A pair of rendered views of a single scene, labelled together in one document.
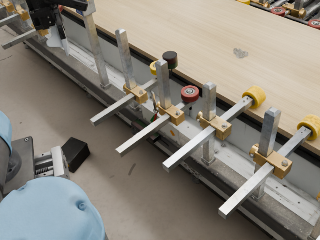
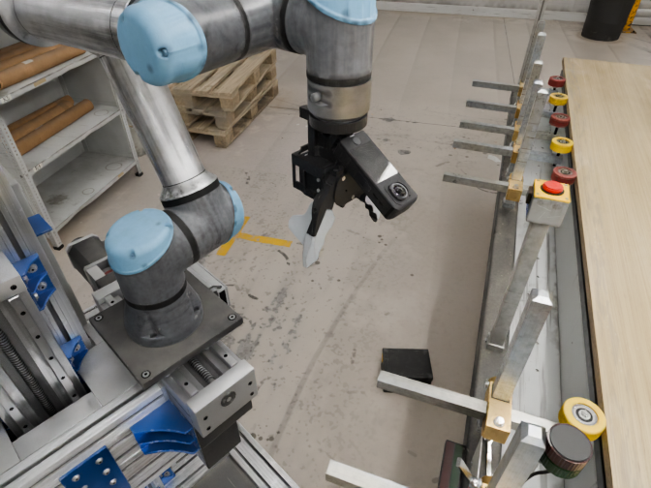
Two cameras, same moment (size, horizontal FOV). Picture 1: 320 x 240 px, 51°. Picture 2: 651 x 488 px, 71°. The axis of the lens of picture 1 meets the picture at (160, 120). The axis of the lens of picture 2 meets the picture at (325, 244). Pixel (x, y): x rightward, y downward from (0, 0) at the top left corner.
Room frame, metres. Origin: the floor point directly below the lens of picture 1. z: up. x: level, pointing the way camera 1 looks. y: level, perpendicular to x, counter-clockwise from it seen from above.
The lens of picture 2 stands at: (0.65, -0.16, 1.75)
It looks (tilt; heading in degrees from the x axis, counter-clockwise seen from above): 39 degrees down; 57
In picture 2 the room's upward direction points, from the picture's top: straight up
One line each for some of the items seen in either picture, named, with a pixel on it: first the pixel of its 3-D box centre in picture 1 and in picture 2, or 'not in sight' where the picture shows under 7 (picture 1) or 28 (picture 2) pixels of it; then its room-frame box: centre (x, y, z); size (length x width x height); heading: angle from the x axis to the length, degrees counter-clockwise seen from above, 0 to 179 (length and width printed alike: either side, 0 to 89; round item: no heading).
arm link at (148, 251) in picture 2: not in sight; (148, 253); (0.73, 0.55, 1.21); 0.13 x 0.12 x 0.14; 20
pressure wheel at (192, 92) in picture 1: (190, 99); not in sight; (1.13, -0.15, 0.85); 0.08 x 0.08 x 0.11
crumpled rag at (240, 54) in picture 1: (240, 51); not in sight; (1.36, -0.43, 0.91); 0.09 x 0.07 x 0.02; 13
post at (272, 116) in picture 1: (263, 159); not in sight; (0.70, -0.34, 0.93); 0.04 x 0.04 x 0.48; 37
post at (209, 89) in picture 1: (208, 130); not in sight; (0.90, -0.19, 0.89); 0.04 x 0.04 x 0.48; 37
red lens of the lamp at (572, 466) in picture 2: (169, 57); (567, 446); (1.12, -0.07, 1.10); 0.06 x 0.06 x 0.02
